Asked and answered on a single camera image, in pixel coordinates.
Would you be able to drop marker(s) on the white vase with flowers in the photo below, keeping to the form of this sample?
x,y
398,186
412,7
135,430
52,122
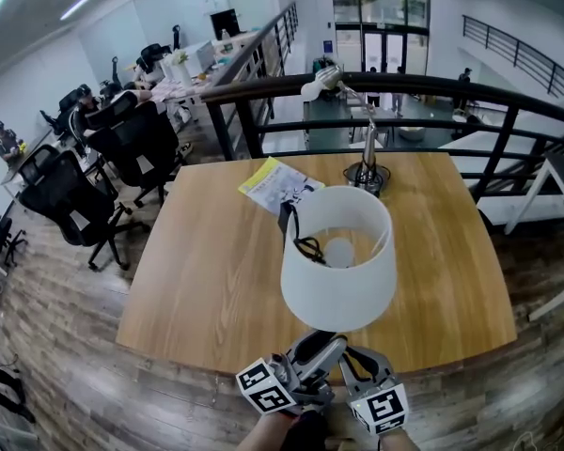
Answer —
x,y
181,71

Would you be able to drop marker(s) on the white shade table lamp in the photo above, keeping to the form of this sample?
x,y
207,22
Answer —
x,y
338,289

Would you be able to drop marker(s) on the clear water bottle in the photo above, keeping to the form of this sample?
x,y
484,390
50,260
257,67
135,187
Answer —
x,y
225,35

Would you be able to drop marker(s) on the black office chair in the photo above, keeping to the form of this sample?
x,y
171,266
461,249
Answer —
x,y
75,205
155,57
2,237
67,101
136,144

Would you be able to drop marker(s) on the black computer monitor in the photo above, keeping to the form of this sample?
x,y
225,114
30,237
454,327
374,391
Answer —
x,y
225,24

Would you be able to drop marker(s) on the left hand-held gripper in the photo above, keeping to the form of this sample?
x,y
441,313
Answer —
x,y
265,385

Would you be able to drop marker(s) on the long cluttered white desk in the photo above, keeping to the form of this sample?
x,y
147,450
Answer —
x,y
178,89

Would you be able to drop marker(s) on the person's dark clothing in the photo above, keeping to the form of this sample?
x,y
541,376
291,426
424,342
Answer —
x,y
310,432

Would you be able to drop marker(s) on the black stair railing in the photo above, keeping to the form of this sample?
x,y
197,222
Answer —
x,y
521,54

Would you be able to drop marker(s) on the person's left forearm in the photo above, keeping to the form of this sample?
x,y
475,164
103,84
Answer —
x,y
277,435

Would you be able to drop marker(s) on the wooden table white legs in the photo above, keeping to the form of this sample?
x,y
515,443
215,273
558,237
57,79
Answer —
x,y
207,275

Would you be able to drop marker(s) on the yellow and white booklet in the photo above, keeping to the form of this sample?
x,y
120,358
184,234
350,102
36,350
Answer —
x,y
277,186

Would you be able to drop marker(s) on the blue wall sign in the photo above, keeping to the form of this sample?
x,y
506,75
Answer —
x,y
328,47

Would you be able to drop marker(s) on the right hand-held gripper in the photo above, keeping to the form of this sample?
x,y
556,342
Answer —
x,y
380,409

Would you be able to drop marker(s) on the person's right forearm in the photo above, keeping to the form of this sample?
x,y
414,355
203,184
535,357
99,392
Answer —
x,y
399,442

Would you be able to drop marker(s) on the white box appliance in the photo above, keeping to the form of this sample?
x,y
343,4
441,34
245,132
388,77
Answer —
x,y
201,58

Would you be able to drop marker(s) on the silver gooseneck lamp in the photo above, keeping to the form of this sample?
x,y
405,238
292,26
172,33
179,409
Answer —
x,y
369,153

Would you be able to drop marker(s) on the black metal railing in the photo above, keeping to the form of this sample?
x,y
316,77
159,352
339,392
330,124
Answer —
x,y
404,82

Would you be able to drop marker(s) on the glass entrance door with windows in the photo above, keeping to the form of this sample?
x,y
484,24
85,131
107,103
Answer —
x,y
380,3

